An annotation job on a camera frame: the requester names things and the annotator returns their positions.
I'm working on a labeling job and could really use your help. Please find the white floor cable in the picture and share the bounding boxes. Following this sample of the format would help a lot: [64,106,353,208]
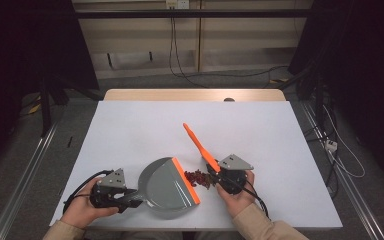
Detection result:
[321,104,367,179]

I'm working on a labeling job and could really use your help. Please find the right hand-held gripper black cable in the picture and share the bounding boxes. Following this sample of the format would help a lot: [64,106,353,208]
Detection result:
[218,174,271,221]

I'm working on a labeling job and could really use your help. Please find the black horizontal bar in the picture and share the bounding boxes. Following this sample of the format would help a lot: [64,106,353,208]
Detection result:
[74,9,314,19]

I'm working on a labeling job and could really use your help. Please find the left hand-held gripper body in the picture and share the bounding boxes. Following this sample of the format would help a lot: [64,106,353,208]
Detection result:
[89,168,128,210]

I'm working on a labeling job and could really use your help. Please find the white table mat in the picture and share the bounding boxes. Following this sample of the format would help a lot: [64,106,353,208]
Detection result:
[49,100,344,231]

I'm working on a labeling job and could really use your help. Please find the left hand-held gripper black cable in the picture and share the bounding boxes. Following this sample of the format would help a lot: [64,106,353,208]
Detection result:
[62,169,114,214]

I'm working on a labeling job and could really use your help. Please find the dark curtain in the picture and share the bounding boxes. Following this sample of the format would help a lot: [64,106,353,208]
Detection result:
[288,0,384,191]
[0,0,100,178]

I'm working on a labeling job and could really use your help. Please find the orange brush with grey bristles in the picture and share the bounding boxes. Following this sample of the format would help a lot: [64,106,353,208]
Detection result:
[182,122,222,174]

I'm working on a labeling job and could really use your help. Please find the person's left hand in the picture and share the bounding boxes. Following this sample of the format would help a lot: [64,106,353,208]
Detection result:
[59,181,120,230]

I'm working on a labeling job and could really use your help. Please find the aluminium floor rail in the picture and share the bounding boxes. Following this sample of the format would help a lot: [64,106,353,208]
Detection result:
[0,123,59,240]
[299,101,384,240]

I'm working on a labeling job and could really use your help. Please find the white wall socket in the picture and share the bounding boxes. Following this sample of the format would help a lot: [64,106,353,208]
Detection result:
[165,0,191,10]

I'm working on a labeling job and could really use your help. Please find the grey dustpan with orange lip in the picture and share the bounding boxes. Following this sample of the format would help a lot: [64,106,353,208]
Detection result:
[119,156,202,221]

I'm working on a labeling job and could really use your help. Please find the person's right hand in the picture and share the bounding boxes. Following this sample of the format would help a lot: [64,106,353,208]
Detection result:
[215,170,256,219]

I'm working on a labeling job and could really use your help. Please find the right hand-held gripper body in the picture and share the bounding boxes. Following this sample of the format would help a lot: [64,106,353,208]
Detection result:
[217,153,254,195]

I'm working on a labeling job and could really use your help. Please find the hand-held gripper black cable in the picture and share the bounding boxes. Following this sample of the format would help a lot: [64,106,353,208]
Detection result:
[62,169,114,214]
[218,174,271,221]

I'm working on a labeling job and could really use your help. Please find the light wooden table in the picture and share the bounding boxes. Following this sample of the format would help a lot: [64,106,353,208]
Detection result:
[103,88,287,103]

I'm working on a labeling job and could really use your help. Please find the black metal stand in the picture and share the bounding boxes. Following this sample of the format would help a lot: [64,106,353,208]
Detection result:
[279,64,326,129]
[39,74,70,138]

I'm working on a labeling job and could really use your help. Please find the black hanging cable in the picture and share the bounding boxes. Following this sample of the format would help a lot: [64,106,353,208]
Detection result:
[172,16,211,89]
[168,16,289,79]

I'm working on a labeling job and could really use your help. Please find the red and green beans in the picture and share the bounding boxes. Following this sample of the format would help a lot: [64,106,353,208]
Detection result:
[183,169,214,190]

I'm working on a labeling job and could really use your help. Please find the bundle of black floor cables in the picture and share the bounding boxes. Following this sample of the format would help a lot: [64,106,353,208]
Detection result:
[304,123,340,198]

